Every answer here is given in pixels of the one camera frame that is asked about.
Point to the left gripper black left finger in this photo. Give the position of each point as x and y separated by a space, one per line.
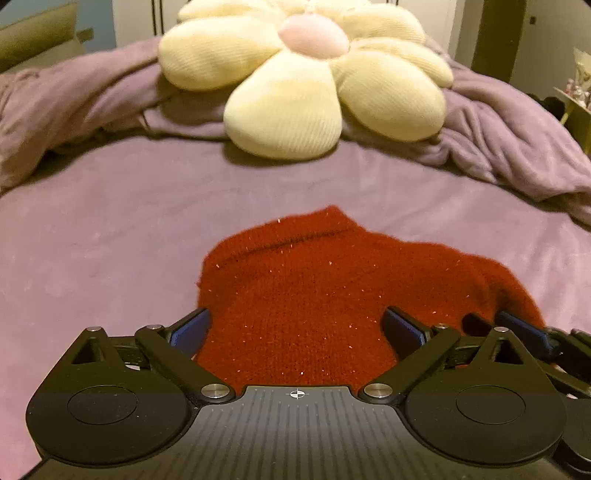
170 351

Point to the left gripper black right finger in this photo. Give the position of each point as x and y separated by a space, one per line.
419 350

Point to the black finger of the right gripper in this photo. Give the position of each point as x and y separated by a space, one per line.
476 326
546 342

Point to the red knitted sweater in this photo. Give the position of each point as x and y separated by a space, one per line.
299 301

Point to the purple bed sheet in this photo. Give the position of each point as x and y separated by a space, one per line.
113 234

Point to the purple crumpled blanket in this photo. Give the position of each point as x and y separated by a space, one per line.
492 132

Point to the yellow side table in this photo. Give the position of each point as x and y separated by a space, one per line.
576 120

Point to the cream flower shaped pillow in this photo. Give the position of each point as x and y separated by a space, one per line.
295 68

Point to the olive green headboard cushion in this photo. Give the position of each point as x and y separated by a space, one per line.
43 39

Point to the dark door frame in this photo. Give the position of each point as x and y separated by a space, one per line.
498 39

